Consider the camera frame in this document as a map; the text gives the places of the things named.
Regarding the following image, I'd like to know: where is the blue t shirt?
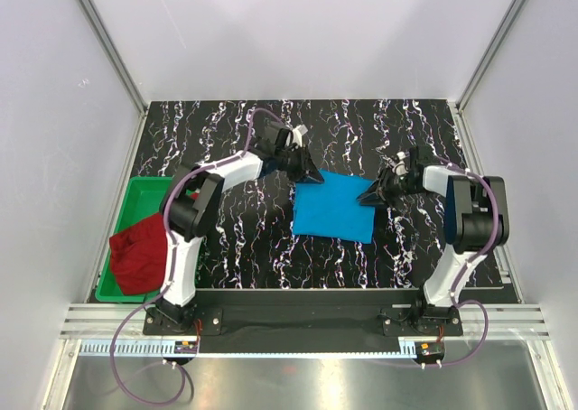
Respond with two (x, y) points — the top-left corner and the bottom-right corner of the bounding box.
(292, 170), (375, 244)

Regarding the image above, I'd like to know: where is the left aluminium corner post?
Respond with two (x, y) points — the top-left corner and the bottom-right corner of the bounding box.
(76, 0), (148, 116)

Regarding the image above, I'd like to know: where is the right aluminium corner post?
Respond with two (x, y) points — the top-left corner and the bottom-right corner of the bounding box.
(455, 0), (543, 113)

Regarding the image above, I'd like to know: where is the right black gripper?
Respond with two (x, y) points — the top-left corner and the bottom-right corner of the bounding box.
(356, 166), (424, 210)

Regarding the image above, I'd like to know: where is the aluminium frame rail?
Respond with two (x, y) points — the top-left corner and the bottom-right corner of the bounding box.
(60, 303), (550, 340)

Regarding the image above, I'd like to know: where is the red t shirt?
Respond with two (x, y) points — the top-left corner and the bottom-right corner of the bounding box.
(108, 191), (202, 296)

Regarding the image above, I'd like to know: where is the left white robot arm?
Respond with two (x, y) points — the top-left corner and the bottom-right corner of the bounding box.
(154, 121), (324, 334)

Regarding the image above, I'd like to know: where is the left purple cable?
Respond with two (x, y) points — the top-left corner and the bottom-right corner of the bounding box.
(108, 107), (285, 405)

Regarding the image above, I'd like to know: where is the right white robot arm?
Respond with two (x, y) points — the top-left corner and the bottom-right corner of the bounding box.
(357, 146), (509, 335)

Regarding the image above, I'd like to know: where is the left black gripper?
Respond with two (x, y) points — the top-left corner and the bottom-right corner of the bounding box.
(275, 144), (324, 185)

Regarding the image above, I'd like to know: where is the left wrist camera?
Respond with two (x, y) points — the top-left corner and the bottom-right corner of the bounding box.
(287, 125), (308, 147)

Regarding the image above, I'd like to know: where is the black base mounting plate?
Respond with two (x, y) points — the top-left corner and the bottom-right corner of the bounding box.
(144, 289), (463, 356)

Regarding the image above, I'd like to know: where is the green plastic bin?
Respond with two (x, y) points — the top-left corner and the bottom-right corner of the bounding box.
(94, 177), (172, 303)

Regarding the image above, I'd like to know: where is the aluminium corner post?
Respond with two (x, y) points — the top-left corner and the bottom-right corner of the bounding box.
(76, 0), (148, 116)
(455, 0), (543, 113)

